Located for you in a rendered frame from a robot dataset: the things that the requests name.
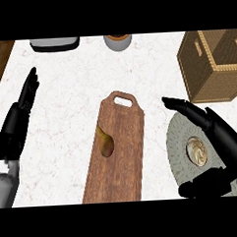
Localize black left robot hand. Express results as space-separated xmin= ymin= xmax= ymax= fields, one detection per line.
xmin=0 ymin=66 xmax=45 ymax=162

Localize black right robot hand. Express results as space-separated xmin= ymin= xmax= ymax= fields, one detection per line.
xmin=160 ymin=92 xmax=237 ymax=201

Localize cupcake with swirled frosting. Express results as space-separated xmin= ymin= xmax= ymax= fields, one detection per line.
xmin=185 ymin=135 xmax=209 ymax=168

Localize round grey placemat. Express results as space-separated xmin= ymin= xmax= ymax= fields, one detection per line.
xmin=163 ymin=107 xmax=237 ymax=201

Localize brown wicker basket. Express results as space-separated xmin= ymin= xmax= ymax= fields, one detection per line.
xmin=175 ymin=29 xmax=237 ymax=105

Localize grey and black appliance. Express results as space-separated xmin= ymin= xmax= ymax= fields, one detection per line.
xmin=29 ymin=36 xmax=82 ymax=54

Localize yellow-brown pear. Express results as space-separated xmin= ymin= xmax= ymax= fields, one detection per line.
xmin=94 ymin=125 xmax=116 ymax=159

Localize brown wooden cutting board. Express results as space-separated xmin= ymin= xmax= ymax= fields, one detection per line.
xmin=76 ymin=89 xmax=150 ymax=206

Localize grey cylindrical pot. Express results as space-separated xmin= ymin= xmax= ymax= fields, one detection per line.
xmin=102 ymin=34 xmax=134 ymax=53

